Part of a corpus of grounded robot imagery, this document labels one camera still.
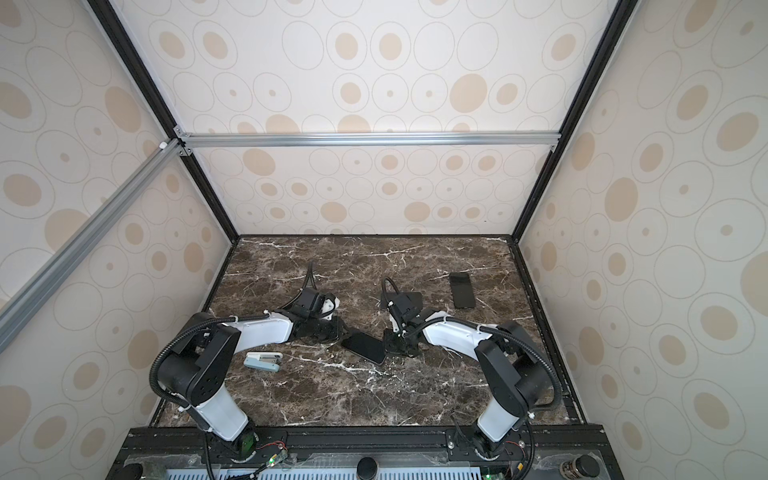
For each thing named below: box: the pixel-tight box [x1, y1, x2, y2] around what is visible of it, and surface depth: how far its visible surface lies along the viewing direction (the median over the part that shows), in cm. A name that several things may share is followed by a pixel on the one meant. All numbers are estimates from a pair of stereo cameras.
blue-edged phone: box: [382, 291, 423, 315], surface depth 73 cm
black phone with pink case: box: [341, 332, 386, 365], surface depth 92 cm
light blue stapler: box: [244, 352, 283, 373], surface depth 87 cm
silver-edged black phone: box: [449, 272, 475, 309], surface depth 108 cm
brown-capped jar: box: [559, 454, 600, 480], surface depth 66 cm
